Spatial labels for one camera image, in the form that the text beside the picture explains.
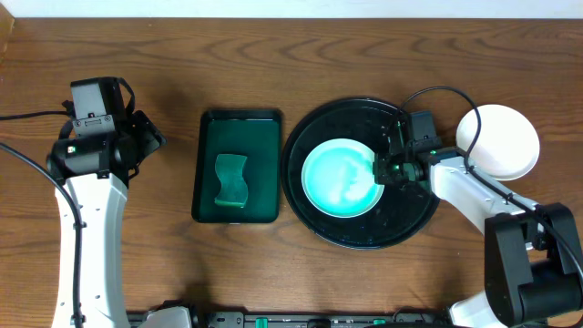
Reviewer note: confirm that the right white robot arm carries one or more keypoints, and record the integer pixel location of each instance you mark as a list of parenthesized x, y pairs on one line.
[(533, 256)]

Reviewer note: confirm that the light green plate green stain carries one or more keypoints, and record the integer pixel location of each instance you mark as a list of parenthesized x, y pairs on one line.
[(338, 179)]

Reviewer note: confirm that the white plate green stain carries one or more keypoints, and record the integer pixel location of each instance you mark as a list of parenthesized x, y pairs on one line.
[(508, 146)]

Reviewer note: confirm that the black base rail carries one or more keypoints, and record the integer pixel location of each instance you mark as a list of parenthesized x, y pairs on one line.
[(264, 320)]

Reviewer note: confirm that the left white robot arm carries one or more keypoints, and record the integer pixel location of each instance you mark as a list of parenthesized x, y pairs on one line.
[(90, 277)]

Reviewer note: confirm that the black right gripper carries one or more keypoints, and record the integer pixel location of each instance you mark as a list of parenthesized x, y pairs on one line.
[(380, 169)]

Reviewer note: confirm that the round black tray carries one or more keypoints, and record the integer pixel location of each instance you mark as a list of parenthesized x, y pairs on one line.
[(401, 212)]

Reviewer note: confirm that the green scouring pad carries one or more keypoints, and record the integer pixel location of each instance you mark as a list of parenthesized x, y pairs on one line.
[(234, 190)]

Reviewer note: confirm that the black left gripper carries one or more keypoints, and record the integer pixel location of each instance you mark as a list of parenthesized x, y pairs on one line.
[(148, 132)]

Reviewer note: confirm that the black rectangular water tray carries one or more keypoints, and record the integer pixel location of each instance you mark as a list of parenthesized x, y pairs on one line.
[(255, 134)]

